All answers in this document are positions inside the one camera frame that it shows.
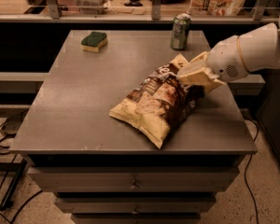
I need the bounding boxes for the green and yellow sponge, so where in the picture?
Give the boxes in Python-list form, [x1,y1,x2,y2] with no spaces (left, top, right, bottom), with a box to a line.
[81,32,107,53]

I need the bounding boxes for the metal railing with posts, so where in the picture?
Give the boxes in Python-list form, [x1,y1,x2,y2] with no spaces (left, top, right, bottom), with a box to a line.
[0,0,280,24]

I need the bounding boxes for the brown sea salt chip bag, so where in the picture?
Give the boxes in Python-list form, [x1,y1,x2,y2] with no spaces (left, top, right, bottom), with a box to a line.
[109,54,204,148]

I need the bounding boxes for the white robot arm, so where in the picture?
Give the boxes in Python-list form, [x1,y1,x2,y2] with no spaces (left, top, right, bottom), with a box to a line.
[176,15,280,94]

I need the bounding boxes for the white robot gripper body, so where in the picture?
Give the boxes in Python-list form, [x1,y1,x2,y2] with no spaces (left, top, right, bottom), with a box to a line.
[207,35,248,82]

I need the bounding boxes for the lower metal drawer knob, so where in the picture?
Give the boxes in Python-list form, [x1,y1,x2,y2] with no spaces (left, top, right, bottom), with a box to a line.
[131,205,139,215]

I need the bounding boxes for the green soda can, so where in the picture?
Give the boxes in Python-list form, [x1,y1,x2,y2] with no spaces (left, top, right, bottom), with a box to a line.
[171,13,190,50]

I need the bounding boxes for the round metal drawer knob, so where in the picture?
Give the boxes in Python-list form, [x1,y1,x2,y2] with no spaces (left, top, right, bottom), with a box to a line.
[130,180,139,190]

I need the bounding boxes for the black cable right floor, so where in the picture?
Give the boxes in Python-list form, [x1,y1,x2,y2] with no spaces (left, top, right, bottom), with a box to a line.
[243,117,260,224]

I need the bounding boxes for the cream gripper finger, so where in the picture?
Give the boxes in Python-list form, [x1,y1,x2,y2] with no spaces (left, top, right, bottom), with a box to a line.
[176,67,225,94]
[183,51,208,75]

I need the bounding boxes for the black cables left floor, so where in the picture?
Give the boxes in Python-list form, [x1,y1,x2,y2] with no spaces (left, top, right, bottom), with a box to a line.
[0,109,44,224]

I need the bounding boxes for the black metal stand leg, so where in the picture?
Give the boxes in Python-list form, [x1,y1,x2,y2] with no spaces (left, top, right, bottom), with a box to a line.
[0,159,27,211]

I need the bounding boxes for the grey drawer cabinet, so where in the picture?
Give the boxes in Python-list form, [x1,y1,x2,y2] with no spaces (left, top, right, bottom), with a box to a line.
[11,31,256,224]

